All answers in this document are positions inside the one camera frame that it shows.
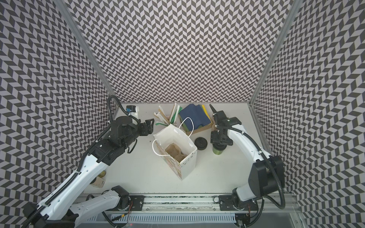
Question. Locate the yellow-green drink bottle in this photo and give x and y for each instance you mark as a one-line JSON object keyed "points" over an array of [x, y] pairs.
{"points": [[102, 174]]}

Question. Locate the dark blue napkin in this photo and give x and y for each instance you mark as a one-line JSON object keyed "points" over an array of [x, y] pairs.
{"points": [[197, 117]]}

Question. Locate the pulp cup carrier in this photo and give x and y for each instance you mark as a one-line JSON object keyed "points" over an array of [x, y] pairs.
{"points": [[174, 151]]}

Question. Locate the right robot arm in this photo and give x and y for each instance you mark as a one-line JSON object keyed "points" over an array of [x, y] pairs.
{"points": [[266, 178]]}

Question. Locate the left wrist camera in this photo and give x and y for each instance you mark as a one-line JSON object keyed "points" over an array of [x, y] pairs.
{"points": [[132, 110]]}

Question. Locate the green paper cup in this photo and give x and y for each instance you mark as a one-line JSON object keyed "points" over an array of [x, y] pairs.
{"points": [[218, 148]]}

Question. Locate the metal base rail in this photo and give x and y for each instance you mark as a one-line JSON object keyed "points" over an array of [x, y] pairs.
{"points": [[196, 210]]}

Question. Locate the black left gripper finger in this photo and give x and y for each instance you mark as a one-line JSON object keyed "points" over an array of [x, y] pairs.
{"points": [[145, 132], [149, 123]]}

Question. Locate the cartoon animal paper bag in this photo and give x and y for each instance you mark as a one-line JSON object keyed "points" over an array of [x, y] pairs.
{"points": [[177, 135]]}

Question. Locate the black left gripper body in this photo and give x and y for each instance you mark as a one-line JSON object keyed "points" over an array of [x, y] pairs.
{"points": [[136, 131]]}

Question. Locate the cardboard napkin box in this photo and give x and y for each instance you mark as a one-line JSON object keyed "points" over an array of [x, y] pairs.
{"points": [[200, 129]]}

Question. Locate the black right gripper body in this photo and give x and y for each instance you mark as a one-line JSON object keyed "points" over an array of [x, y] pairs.
{"points": [[217, 137]]}

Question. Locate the yellow napkin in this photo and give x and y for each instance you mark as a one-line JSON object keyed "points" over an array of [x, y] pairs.
{"points": [[205, 112]]}

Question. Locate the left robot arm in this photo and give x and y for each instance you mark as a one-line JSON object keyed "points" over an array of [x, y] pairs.
{"points": [[59, 209]]}

